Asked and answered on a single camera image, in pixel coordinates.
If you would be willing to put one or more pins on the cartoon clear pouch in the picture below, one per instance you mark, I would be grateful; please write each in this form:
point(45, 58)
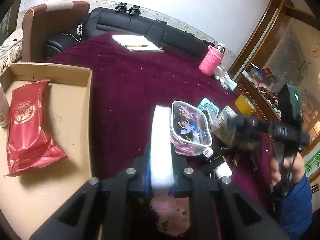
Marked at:
point(189, 129)

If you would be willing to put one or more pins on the white gloves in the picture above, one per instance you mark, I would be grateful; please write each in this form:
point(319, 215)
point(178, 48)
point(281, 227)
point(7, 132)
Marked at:
point(222, 76)

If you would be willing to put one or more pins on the person's right hand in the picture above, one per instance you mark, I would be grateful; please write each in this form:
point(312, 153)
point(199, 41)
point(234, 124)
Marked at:
point(293, 164)

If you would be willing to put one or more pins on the cardboard tray box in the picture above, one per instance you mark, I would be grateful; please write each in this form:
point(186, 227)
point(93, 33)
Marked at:
point(29, 199)

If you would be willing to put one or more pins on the notebook with pen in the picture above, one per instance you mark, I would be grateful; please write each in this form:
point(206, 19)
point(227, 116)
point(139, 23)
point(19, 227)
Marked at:
point(136, 43)

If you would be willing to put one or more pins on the brown armchair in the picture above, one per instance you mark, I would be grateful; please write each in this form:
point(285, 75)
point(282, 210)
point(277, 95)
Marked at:
point(43, 21)

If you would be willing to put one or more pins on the yellow tape roll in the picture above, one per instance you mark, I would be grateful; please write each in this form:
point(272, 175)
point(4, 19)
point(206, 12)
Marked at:
point(244, 105)

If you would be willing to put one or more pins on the floral blanket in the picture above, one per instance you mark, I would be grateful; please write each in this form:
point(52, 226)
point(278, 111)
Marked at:
point(11, 49)

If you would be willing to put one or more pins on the pink knitted bottle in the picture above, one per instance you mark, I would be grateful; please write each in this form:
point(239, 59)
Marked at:
point(212, 59)

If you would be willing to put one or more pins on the white small bottle orange cap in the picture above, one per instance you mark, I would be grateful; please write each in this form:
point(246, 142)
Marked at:
point(4, 109)

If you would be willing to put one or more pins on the black silver lipstick tube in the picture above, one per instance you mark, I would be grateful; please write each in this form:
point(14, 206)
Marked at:
point(220, 168)

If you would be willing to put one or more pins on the purple velvet tablecloth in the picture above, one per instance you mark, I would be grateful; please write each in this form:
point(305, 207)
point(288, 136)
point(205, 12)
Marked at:
point(126, 87)

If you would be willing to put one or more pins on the black leather sofa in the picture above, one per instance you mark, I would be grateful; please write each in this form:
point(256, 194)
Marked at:
point(103, 20)

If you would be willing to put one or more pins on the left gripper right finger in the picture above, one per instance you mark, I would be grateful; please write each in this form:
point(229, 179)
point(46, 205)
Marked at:
point(203, 194)

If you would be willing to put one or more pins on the white green medicine box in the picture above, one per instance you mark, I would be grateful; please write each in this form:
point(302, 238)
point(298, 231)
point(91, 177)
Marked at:
point(219, 127)

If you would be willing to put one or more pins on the red snack packet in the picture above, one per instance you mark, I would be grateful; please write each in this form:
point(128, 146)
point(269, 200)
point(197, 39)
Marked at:
point(30, 144)

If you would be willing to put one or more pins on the blue jacket sleeve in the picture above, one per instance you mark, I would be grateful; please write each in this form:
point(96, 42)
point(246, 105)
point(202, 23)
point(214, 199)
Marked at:
point(294, 211)

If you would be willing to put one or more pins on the black clips on sofa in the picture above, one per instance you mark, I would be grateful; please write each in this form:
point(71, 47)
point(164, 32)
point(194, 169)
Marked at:
point(122, 7)

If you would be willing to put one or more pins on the white cloth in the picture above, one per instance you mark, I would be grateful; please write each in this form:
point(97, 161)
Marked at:
point(161, 170)

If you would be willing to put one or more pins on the wooden cabinet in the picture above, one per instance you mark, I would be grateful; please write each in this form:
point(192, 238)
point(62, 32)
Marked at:
point(284, 48)

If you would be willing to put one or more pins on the small white box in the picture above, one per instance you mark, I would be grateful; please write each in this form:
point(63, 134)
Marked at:
point(208, 152)

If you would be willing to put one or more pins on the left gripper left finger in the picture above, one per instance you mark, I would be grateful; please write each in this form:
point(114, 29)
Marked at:
point(133, 182)

